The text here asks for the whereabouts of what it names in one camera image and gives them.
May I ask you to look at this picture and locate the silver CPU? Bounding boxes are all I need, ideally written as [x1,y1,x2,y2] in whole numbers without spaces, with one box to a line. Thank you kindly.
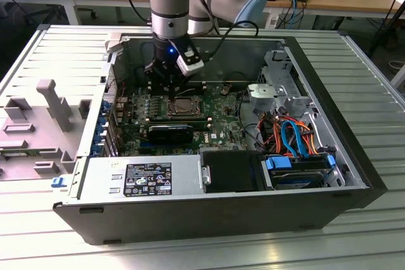
[175,99,194,112]

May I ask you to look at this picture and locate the blue data cable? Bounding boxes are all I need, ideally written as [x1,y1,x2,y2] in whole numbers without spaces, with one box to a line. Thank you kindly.
[280,120,311,160]

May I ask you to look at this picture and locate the black graphics card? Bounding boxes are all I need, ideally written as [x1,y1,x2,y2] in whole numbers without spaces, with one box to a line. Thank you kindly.
[147,123,194,145]

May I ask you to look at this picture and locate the black tripod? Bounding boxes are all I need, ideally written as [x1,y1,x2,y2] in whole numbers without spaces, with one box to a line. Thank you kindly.
[368,0,405,58]

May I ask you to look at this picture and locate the CPU socket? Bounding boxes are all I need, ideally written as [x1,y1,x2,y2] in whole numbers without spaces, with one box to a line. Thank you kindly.
[165,94,206,117]

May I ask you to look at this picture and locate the metal socket cover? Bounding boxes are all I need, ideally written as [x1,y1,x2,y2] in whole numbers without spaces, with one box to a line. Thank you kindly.
[167,95,203,116]

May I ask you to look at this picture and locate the green motherboard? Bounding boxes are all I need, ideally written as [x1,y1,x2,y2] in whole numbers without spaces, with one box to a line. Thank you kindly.
[115,82,251,157]

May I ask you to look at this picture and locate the orange red power wires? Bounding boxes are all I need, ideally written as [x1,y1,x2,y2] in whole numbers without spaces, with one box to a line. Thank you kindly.
[259,113,317,157]

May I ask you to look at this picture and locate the black PC case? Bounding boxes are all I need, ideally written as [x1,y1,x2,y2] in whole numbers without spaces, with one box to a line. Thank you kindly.
[52,25,389,246]

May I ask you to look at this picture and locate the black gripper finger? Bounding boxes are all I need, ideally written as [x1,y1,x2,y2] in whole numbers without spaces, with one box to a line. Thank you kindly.
[169,73,189,98]
[144,58,172,90]

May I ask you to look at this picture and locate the black camera cable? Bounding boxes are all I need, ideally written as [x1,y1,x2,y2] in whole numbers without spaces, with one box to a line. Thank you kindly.
[201,20,260,62]

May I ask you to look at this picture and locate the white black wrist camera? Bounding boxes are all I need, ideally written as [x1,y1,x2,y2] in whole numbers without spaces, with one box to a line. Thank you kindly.
[169,39,206,77]

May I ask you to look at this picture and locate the wire locking lever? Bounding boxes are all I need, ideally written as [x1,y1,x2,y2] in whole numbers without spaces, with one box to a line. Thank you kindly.
[172,85,199,97]
[166,112,205,118]

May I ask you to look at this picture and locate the blue disk carrier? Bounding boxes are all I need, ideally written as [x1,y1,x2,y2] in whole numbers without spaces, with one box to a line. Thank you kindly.
[265,153,337,188]

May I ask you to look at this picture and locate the grey parts rack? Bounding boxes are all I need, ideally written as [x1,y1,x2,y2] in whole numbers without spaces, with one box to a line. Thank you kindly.
[0,78,92,182]

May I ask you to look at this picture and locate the hard disk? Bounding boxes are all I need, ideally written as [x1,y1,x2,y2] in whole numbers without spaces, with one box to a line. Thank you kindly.
[270,168,327,190]

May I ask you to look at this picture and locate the perforated metal drive cage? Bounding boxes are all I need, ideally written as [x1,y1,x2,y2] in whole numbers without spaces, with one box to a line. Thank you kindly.
[258,49,320,132]

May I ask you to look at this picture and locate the silver metal drive bracket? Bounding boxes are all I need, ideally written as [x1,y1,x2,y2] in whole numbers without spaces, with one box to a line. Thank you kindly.
[246,82,277,110]

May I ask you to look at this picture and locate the thin black wire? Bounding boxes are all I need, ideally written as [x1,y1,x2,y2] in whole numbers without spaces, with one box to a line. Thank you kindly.
[223,71,251,85]

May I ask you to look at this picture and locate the silver power supply unit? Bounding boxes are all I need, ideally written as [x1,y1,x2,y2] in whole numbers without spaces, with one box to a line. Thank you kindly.
[75,155,203,200]

